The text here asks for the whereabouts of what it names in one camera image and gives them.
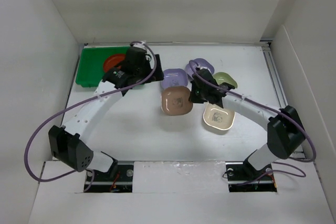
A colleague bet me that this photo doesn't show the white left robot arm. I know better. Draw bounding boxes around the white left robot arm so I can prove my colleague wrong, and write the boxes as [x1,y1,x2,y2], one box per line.
[48,44,163,180]

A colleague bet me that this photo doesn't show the aluminium side rail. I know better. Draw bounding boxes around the aluminium side rail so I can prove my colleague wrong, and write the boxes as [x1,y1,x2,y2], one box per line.
[259,39,307,159]

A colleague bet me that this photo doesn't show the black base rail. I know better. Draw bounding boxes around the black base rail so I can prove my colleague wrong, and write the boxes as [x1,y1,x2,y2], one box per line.
[222,162,277,193]
[83,161,134,193]

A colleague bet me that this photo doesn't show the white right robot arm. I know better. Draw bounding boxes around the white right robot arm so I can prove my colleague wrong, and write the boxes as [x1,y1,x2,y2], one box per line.
[189,67,307,184]

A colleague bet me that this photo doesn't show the red scalloped round plate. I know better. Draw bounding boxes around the red scalloped round plate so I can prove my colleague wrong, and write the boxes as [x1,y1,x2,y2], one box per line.
[103,54,125,73]

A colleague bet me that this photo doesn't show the brown square panda dish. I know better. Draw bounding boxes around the brown square panda dish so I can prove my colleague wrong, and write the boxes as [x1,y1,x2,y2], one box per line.
[161,86,193,116]

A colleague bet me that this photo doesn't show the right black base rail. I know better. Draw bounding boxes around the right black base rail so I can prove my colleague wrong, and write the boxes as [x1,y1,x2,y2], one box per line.
[222,162,277,193]

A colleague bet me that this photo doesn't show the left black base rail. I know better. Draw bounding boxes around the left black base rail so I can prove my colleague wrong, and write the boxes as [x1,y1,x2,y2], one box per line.
[83,161,134,193]

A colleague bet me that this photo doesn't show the green square panda dish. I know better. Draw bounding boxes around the green square panda dish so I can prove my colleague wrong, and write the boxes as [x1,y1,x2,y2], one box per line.
[213,72,238,89]

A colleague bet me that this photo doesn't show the purple square panda dish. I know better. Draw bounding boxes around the purple square panda dish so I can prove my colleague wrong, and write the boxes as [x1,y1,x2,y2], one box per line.
[161,68,188,89]
[184,58,215,77]

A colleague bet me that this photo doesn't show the green plastic bin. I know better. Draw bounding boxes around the green plastic bin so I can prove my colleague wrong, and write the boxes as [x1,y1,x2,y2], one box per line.
[76,46,130,88]

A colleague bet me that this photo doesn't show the cream square panda dish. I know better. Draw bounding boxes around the cream square panda dish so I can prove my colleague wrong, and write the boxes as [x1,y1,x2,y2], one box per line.
[203,103,236,131]

